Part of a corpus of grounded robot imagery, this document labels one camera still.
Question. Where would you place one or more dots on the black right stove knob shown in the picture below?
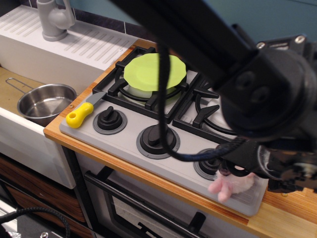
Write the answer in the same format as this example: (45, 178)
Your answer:
(207, 169)

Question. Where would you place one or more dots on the wooden drawer front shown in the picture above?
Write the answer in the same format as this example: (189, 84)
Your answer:
(32, 189)

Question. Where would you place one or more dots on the stainless steel pot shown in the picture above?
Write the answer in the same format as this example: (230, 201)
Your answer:
(44, 103)

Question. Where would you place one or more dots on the black middle stove knob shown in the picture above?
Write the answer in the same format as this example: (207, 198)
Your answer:
(149, 142)

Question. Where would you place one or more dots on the white toy sink unit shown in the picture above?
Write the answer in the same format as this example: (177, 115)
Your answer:
(77, 60)

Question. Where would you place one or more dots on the white left burner disc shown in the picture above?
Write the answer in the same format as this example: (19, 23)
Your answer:
(137, 95)

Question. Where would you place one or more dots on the yellow handled toy knife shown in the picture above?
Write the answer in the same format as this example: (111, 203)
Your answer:
(75, 118)

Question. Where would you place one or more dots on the black oven door handle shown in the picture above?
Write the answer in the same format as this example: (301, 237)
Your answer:
(112, 190)

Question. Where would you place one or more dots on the grey toy faucet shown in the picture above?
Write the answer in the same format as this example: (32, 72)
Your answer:
(55, 21)

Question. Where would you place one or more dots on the toy oven door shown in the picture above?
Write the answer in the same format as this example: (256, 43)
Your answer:
(136, 210)

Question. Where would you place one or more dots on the green plastic plate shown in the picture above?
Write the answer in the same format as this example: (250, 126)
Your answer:
(143, 72)

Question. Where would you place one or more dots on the grey toy stove top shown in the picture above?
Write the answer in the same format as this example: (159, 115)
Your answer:
(123, 145)

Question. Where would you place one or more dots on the black left stove knob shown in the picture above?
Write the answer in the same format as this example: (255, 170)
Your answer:
(110, 121)

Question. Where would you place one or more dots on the black right burner grate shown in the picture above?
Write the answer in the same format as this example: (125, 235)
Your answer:
(201, 115)

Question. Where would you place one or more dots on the black burner grate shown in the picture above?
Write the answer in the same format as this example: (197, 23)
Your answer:
(201, 115)
(114, 80)

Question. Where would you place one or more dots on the black left burner grate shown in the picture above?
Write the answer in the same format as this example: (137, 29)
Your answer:
(114, 80)

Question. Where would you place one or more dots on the black stove knob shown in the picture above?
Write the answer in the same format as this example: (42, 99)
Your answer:
(110, 121)
(207, 169)
(149, 142)

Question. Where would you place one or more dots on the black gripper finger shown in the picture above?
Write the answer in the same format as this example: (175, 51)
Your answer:
(227, 168)

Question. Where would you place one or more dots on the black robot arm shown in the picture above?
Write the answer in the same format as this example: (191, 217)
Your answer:
(269, 96)

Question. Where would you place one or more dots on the pink stuffed rabbit toy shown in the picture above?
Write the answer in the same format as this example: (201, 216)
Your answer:
(225, 186)

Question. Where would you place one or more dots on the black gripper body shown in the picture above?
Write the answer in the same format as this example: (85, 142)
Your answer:
(288, 165)

